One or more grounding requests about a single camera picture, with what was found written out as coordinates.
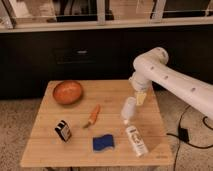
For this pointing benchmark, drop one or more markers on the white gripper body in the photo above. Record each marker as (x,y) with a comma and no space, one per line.
(139,82)

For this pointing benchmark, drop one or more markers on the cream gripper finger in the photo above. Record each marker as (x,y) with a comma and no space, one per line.
(140,97)

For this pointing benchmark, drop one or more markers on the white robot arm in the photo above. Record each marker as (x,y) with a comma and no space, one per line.
(151,66)

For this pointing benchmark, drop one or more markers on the black box eraser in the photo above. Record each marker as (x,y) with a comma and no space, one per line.
(63,130)

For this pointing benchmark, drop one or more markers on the orange carrot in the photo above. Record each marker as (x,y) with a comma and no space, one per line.
(93,116)

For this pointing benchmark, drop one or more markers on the blue sponge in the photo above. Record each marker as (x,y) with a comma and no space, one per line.
(102,142)

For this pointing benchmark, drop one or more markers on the wooden table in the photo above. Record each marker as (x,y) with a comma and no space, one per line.
(46,149)

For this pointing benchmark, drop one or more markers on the orange wooden bowl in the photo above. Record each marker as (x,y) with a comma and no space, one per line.
(67,92)

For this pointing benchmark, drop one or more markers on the dark cabinet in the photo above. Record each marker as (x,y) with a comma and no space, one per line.
(29,60)

